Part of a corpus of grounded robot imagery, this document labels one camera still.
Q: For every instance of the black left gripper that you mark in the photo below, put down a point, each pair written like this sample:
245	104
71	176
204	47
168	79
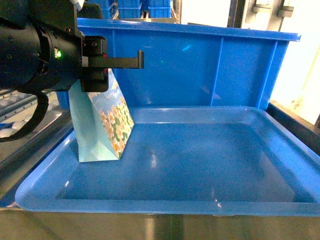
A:
67	55

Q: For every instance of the flower gift bag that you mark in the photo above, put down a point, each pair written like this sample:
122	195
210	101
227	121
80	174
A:
101	120

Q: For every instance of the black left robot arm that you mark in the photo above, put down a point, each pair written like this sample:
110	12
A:
19	46

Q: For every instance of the large blue plastic crate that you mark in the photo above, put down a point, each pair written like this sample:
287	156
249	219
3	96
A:
194	65

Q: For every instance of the blue plastic tray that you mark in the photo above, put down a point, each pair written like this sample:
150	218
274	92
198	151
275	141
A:
221	161

